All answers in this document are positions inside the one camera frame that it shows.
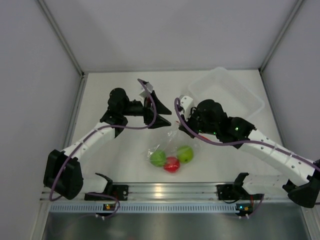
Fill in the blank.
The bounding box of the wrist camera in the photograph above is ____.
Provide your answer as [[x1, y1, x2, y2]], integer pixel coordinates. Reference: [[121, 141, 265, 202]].
[[139, 80, 153, 100], [178, 95, 195, 119]]

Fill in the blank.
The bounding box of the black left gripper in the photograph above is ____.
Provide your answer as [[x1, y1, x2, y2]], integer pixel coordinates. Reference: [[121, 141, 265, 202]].
[[121, 90, 172, 129]]

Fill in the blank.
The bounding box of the green fake apple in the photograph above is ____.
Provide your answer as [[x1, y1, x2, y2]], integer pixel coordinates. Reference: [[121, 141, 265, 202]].
[[176, 145, 194, 164]]

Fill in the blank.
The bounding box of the green fake lime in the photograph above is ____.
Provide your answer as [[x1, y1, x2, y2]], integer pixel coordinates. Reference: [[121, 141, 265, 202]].
[[149, 150, 167, 167]]

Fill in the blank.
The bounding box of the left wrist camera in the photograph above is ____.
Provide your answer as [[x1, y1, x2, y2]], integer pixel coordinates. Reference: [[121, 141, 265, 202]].
[[139, 80, 153, 100]]

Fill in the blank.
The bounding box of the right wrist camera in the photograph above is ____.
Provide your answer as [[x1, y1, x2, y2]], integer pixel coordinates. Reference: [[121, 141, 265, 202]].
[[178, 95, 195, 119]]

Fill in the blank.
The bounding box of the white slotted cable duct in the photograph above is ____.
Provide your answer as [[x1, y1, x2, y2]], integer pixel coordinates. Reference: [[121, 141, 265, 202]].
[[49, 202, 252, 214]]

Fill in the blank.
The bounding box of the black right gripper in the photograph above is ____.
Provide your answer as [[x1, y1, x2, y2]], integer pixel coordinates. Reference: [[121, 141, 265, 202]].
[[179, 107, 219, 139]]

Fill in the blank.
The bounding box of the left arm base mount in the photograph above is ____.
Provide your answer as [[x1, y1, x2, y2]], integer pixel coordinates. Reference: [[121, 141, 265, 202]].
[[84, 183, 129, 201]]

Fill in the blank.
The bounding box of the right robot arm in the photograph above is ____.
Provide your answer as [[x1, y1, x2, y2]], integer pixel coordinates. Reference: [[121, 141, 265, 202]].
[[174, 96, 320, 208]]

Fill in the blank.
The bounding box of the red fake tomato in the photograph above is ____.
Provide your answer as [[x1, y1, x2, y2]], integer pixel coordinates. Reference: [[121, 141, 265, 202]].
[[163, 156, 181, 173]]

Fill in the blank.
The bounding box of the white perforated plastic basket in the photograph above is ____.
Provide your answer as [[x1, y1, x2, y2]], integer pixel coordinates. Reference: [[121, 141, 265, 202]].
[[187, 67, 265, 120]]

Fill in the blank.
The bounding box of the clear zip top bag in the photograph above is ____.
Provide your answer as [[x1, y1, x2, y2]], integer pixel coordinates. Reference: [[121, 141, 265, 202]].
[[143, 127, 201, 174]]

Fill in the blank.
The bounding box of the aluminium mounting rail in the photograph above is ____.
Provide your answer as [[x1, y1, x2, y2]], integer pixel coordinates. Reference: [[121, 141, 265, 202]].
[[39, 181, 276, 201]]

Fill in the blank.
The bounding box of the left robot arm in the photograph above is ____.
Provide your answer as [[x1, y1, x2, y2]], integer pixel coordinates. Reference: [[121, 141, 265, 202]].
[[43, 88, 172, 200]]

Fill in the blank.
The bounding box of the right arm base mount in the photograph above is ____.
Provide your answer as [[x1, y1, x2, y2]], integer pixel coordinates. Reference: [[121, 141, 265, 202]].
[[216, 184, 251, 201]]

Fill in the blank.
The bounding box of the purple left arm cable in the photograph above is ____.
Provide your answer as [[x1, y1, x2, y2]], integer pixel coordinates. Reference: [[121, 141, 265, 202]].
[[48, 78, 159, 202]]

